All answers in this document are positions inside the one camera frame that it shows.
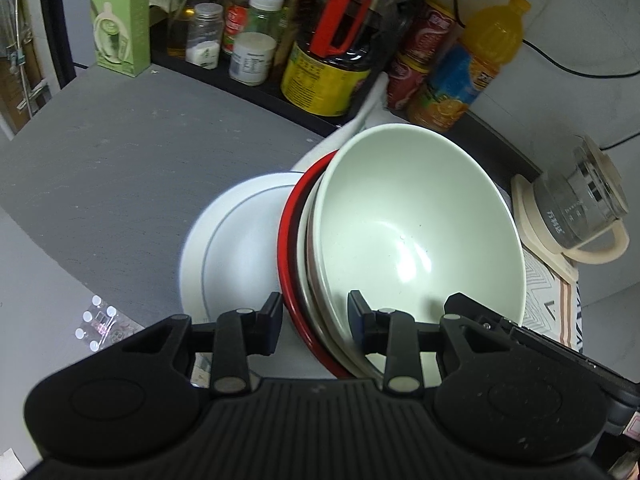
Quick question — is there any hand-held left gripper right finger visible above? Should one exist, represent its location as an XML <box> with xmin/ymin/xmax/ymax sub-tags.
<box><xmin>348</xmin><ymin>291</ymin><xmax>511</xmax><ymax>393</ymax></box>

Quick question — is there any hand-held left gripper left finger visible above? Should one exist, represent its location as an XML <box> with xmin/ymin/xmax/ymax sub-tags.
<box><xmin>122</xmin><ymin>291</ymin><xmax>284</xmax><ymax>393</ymax></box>

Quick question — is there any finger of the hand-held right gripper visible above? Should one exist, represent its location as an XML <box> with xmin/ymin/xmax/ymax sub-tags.
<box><xmin>444</xmin><ymin>292</ymin><xmax>640</xmax><ymax>396</ymax></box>

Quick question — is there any red bowl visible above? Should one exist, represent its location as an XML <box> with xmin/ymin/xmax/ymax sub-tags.
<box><xmin>277</xmin><ymin>152</ymin><xmax>386</xmax><ymax>381</ymax></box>

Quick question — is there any white bowl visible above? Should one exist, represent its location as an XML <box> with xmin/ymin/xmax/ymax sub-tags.
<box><xmin>296</xmin><ymin>180</ymin><xmax>386</xmax><ymax>381</ymax></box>

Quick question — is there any white plate with script print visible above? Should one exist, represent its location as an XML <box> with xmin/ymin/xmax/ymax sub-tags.
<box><xmin>179</xmin><ymin>172</ymin><xmax>301</xmax><ymax>326</ymax></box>

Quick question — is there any pale green bowl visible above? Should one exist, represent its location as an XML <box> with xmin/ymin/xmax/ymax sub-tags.
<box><xmin>306</xmin><ymin>123</ymin><xmax>527</xmax><ymax>361</ymax></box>

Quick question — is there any patterned table mat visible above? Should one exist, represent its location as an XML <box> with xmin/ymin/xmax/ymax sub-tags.
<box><xmin>520</xmin><ymin>247</ymin><xmax>586</xmax><ymax>353</ymax></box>

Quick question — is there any cream kettle base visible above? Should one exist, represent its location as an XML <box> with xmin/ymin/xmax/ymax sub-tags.
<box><xmin>510</xmin><ymin>172</ymin><xmax>581</xmax><ymax>283</ymax></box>

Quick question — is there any glass kettle with cream lid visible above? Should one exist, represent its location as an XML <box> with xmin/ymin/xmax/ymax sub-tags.
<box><xmin>531</xmin><ymin>134</ymin><xmax>631</xmax><ymax>265</ymax></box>

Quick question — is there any black raised ledge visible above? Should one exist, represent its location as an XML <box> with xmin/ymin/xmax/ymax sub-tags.
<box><xmin>150</xmin><ymin>35</ymin><xmax>556</xmax><ymax>196</ymax></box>

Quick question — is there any red drink can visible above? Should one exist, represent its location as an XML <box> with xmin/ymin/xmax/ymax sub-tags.
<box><xmin>386</xmin><ymin>55</ymin><xmax>432</xmax><ymax>111</ymax></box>
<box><xmin>400</xmin><ymin>0</ymin><xmax>460</xmax><ymax>68</ymax></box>

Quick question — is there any white plastic jar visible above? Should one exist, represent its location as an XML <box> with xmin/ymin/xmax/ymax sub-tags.
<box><xmin>229</xmin><ymin>32</ymin><xmax>277</xmax><ymax>87</ymax></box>

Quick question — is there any orange juice bottle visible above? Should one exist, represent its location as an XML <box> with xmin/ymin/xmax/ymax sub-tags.
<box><xmin>407</xmin><ymin>0</ymin><xmax>532</xmax><ymax>132</ymax></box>

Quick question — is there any clear spice jar grey lid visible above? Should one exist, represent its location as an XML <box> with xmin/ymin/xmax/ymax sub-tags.
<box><xmin>186</xmin><ymin>2</ymin><xmax>224</xmax><ymax>70</ymax></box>

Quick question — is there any red label sauce bottle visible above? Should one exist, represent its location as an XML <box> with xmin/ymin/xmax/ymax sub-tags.
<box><xmin>222</xmin><ymin>0</ymin><xmax>251</xmax><ymax>58</ymax></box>

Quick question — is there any glass jar with white lid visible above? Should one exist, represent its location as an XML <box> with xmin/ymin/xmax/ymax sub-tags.
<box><xmin>247</xmin><ymin>0</ymin><xmax>286</xmax><ymax>41</ymax></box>

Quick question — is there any green carton box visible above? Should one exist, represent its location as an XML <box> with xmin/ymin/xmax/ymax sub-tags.
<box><xmin>89</xmin><ymin>0</ymin><xmax>152</xmax><ymax>78</ymax></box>

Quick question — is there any black cable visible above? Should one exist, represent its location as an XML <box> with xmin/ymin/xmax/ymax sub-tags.
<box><xmin>522</xmin><ymin>40</ymin><xmax>640</xmax><ymax>79</ymax></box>
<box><xmin>597</xmin><ymin>132</ymin><xmax>640</xmax><ymax>152</ymax></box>

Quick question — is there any dark jug with red handle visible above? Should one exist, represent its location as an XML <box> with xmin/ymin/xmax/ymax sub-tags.
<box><xmin>280</xmin><ymin>0</ymin><xmax>401</xmax><ymax>117</ymax></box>

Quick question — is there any black vertical frame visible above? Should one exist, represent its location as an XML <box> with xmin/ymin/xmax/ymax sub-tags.
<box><xmin>37</xmin><ymin>0</ymin><xmax>76</xmax><ymax>91</ymax></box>

